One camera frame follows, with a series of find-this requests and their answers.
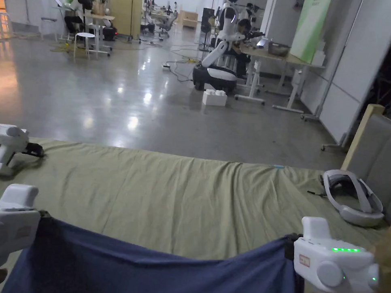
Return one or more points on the white box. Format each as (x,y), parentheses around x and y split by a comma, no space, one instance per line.
(214,98)

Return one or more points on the white power strip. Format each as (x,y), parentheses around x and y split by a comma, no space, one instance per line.
(166,67)

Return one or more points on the grey padded headboard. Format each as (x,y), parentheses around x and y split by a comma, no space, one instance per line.
(378,154)

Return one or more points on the wooden cabinet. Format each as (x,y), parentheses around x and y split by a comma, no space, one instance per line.
(189,19)

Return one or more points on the bed with pale green sheet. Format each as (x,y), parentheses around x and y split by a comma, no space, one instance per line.
(167,197)

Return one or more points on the spare white hand-held gripper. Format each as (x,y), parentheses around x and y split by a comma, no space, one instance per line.
(7,141)

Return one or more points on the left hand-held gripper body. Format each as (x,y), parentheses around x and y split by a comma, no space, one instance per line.
(7,229)

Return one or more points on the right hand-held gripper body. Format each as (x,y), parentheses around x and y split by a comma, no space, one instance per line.
(333,262)

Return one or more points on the white headset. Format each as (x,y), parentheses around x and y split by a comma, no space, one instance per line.
(352,198)

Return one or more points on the dark blue shirt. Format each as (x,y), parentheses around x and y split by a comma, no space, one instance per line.
(144,274)

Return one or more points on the white robot with black base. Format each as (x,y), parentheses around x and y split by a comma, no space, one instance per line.
(220,57)

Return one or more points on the wooden desk with white legs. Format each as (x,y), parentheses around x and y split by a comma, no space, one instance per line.
(277,59)

